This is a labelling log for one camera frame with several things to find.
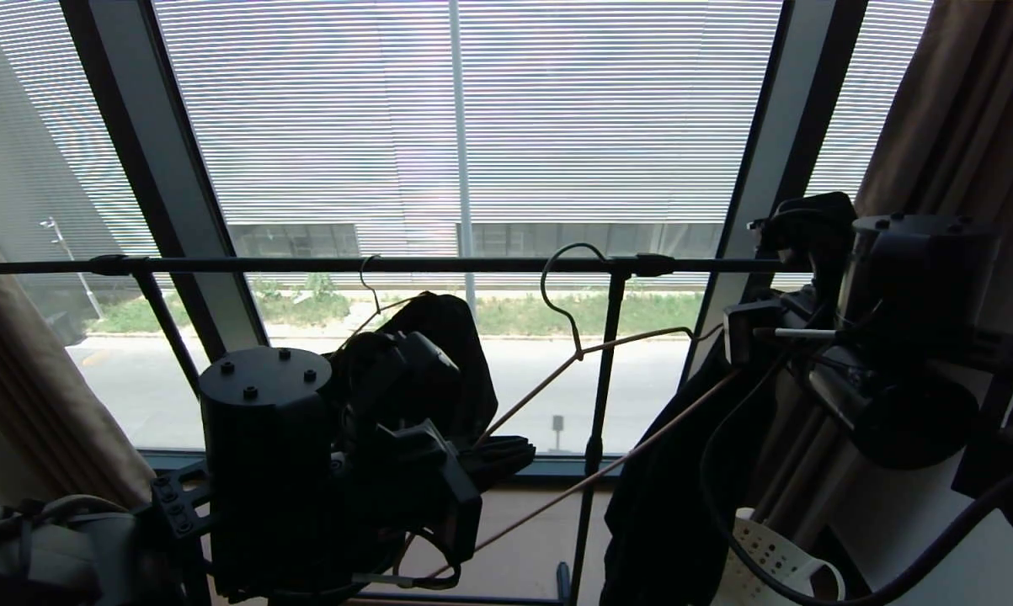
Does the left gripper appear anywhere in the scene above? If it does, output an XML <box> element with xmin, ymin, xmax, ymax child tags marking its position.
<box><xmin>363</xmin><ymin>419</ymin><xmax>484</xmax><ymax>566</ymax></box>

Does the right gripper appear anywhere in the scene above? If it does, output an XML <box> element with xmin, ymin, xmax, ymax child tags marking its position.
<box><xmin>722</xmin><ymin>289</ymin><xmax>820</xmax><ymax>368</ymax></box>

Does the black garment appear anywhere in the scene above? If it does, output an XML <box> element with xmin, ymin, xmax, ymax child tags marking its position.
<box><xmin>599</xmin><ymin>337</ymin><xmax>778</xmax><ymax>606</ymax></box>
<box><xmin>328</xmin><ymin>291</ymin><xmax>500</xmax><ymax>451</ymax></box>

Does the pink clothes hanger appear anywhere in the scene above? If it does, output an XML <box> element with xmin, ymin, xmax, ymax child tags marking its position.
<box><xmin>336</xmin><ymin>254</ymin><xmax>429</xmax><ymax>351</ymax></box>
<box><xmin>422</xmin><ymin>242</ymin><xmax>744</xmax><ymax>583</ymax></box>

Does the white laundry basket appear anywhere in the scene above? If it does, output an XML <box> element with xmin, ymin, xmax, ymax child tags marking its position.
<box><xmin>711</xmin><ymin>508</ymin><xmax>847</xmax><ymax>606</ymax></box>

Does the black clothes rack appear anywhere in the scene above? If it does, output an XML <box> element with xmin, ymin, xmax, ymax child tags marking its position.
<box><xmin>0</xmin><ymin>251</ymin><xmax>810</xmax><ymax>606</ymax></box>

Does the window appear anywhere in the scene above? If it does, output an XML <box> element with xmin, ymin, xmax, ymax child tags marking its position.
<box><xmin>0</xmin><ymin>0</ymin><xmax>935</xmax><ymax>479</ymax></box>

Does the brown curtain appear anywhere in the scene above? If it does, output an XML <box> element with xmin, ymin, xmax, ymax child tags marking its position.
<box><xmin>0</xmin><ymin>210</ymin><xmax>158</xmax><ymax>510</ymax></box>
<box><xmin>746</xmin><ymin>0</ymin><xmax>1013</xmax><ymax>548</ymax></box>

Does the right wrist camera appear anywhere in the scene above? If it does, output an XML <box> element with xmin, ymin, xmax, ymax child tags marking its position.
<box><xmin>746</xmin><ymin>192</ymin><xmax>859</xmax><ymax>283</ymax></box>

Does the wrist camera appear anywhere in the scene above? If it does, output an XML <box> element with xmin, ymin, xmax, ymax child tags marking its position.
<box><xmin>746</xmin><ymin>192</ymin><xmax>859</xmax><ymax>283</ymax></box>
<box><xmin>344</xmin><ymin>330</ymin><xmax>462</xmax><ymax>426</ymax></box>

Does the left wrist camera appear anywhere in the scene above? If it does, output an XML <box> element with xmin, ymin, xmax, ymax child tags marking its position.
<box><xmin>344</xmin><ymin>330</ymin><xmax>462</xmax><ymax>426</ymax></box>

